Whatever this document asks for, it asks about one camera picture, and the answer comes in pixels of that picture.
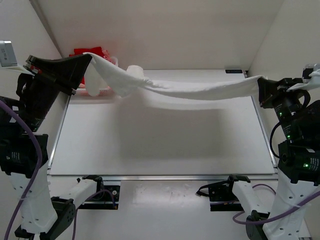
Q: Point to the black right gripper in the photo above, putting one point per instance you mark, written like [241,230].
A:
[268,89]

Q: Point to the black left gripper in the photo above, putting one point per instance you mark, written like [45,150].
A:
[74,67]

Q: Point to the white t shirt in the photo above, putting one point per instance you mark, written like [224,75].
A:
[125,82]

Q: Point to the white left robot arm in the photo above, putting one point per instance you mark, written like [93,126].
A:
[23,152]

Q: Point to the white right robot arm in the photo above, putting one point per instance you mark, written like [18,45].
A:
[298,163]

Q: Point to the white plastic laundry basket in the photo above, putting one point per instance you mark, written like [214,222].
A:
[100,91]

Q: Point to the red t shirt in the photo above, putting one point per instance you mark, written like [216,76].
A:
[95,50]

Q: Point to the pink t shirt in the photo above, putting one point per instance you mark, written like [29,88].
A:
[108,57]

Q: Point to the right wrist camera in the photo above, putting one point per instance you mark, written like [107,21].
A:
[309,80]

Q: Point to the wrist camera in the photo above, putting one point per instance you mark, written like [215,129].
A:
[309,80]
[7,54]

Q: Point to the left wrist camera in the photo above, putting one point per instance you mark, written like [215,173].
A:
[7,54]

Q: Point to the aluminium table rail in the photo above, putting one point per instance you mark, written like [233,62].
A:
[147,136]

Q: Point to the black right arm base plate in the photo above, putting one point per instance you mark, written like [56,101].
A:
[220,196]

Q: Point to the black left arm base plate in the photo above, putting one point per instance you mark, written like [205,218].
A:
[107,199]

